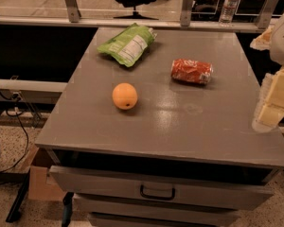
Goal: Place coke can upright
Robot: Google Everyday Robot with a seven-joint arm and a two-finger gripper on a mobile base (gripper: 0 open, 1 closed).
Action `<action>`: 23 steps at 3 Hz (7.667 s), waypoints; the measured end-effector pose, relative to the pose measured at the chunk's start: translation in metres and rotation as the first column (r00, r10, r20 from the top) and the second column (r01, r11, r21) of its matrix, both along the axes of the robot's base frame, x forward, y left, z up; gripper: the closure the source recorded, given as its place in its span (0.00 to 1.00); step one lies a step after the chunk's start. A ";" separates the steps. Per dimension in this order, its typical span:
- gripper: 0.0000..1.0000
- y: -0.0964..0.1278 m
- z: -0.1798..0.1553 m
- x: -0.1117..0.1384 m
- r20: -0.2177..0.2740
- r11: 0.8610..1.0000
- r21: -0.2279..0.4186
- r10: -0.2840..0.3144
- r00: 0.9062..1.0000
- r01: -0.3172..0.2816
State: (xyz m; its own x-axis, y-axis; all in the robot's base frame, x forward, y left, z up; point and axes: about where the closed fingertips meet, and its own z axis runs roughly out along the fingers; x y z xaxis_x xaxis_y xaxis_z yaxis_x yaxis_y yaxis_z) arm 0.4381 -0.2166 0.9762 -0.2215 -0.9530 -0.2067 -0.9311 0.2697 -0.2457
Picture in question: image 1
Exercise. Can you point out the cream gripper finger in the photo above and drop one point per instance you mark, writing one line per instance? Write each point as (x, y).
(263, 41)
(270, 106)

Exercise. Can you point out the red coke can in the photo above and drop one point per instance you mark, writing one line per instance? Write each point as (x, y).
(191, 71)

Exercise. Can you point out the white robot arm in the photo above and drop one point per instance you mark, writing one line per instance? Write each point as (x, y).
(277, 42)

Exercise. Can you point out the clear plastic water bottle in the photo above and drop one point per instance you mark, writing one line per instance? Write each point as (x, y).
(228, 11)

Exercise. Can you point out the grey drawer cabinet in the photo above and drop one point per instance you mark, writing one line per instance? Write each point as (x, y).
(197, 139)

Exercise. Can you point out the green chip bag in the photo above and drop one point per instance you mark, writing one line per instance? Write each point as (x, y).
(128, 46)

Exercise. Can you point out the orange fruit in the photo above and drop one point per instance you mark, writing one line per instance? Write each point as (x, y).
(124, 96)

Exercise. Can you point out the cardboard box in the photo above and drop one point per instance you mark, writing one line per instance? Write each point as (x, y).
(41, 185)

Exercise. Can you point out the metal railing frame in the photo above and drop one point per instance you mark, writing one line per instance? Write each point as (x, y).
(172, 14)

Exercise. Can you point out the black drawer handle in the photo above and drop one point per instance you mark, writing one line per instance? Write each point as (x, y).
(157, 194)

